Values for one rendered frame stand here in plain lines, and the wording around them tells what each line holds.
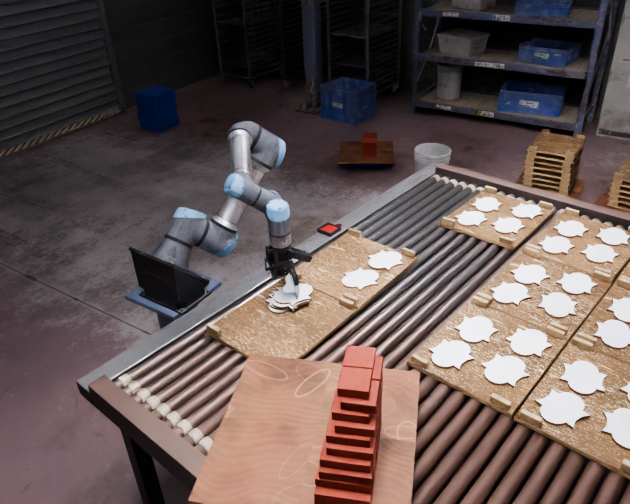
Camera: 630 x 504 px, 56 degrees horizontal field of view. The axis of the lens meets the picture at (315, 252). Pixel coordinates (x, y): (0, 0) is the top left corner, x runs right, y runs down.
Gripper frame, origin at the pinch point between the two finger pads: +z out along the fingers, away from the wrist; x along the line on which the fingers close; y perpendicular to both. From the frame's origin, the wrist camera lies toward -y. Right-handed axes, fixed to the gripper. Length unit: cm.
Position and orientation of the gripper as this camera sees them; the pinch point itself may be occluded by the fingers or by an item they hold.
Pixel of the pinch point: (289, 289)
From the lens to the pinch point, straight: 214.2
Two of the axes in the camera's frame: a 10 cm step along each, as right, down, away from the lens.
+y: -8.7, 2.9, -4.0
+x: 5.0, 4.5, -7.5
